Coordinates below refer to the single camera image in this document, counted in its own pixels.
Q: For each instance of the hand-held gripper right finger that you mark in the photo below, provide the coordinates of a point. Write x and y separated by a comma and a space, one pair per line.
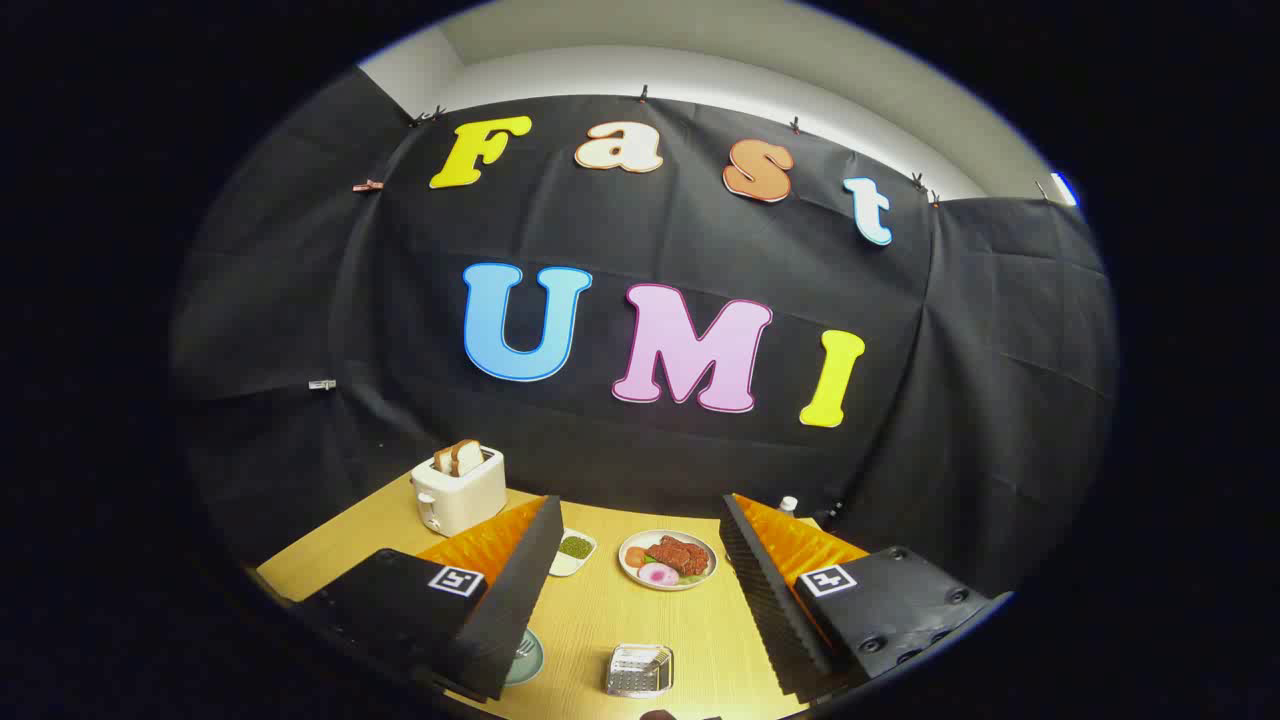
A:
765, 600

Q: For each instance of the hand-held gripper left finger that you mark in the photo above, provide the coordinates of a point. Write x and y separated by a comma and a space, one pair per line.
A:
520, 590

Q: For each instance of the white divided dish with beans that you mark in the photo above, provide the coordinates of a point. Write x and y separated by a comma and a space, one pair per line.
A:
573, 550

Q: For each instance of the light green round plate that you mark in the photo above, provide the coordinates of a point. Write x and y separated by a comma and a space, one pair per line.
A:
530, 668

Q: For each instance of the brown meat pieces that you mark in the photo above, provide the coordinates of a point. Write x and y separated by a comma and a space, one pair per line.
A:
682, 554

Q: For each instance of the white toaster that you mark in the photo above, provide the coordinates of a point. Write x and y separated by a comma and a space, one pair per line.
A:
462, 500

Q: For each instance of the pink ham slice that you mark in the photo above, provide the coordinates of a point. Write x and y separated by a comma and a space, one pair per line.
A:
658, 574

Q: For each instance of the black table clamp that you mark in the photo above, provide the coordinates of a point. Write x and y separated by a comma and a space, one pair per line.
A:
832, 512

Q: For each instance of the white oval food plate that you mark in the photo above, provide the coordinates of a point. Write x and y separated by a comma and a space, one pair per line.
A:
630, 575

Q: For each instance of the orange carrot slice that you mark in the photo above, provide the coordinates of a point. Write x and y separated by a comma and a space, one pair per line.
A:
636, 556

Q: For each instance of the toast bread slice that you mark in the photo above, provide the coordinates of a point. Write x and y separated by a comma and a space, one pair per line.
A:
444, 461
469, 455

